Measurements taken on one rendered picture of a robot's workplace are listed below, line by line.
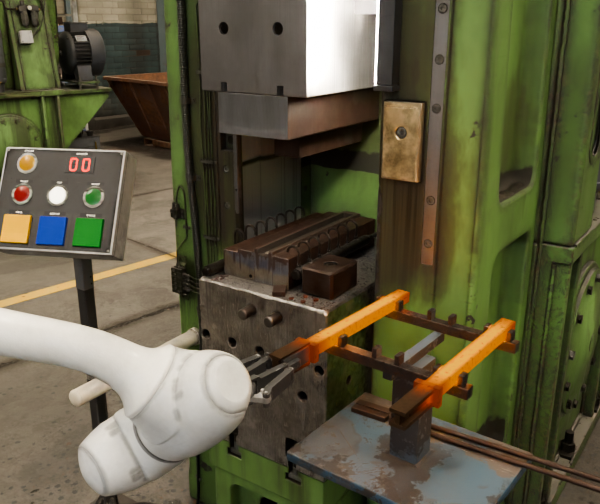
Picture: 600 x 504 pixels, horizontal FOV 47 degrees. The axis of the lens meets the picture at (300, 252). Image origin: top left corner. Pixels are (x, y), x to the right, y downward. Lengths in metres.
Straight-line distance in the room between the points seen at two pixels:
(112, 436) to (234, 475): 1.02
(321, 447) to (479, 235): 0.56
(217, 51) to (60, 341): 0.94
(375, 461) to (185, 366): 0.67
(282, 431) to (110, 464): 0.85
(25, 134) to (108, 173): 4.56
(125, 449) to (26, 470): 1.81
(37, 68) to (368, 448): 5.46
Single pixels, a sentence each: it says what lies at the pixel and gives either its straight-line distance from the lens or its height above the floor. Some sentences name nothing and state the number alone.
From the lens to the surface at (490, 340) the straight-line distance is 1.31.
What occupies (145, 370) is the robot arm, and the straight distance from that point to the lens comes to 0.85.
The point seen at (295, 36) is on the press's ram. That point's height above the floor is 1.49.
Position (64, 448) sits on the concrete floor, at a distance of 2.83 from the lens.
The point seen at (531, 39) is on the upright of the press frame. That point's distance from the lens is 1.83.
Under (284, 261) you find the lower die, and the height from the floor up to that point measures 0.98.
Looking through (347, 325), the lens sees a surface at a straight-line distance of 1.33.
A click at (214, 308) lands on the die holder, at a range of 1.73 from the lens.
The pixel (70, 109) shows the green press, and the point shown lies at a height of 0.74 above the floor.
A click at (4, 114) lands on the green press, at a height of 0.77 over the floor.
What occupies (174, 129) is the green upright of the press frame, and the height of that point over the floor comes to 1.24.
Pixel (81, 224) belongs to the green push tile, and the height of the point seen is 1.03.
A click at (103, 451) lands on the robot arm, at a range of 0.96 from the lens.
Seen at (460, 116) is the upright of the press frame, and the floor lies 1.33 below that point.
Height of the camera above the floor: 1.52
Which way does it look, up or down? 19 degrees down
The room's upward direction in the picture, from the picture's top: straight up
